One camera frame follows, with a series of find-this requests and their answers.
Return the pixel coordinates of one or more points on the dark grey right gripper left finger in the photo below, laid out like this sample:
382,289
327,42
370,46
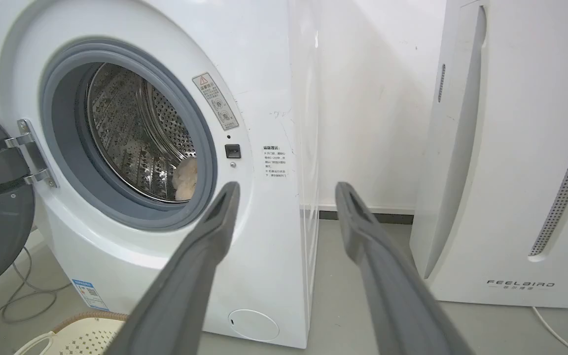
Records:
185,286

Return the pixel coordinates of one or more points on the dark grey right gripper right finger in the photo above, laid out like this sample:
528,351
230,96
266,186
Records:
392,291

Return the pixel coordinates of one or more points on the cream perforated laundry basket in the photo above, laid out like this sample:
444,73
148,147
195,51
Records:
79,335

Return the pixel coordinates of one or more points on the white front-load washing machine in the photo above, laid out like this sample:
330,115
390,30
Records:
244,123

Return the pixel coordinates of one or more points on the beige cloth in drum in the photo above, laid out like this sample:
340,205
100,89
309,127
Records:
186,180

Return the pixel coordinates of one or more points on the white air purifier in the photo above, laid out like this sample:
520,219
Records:
515,148

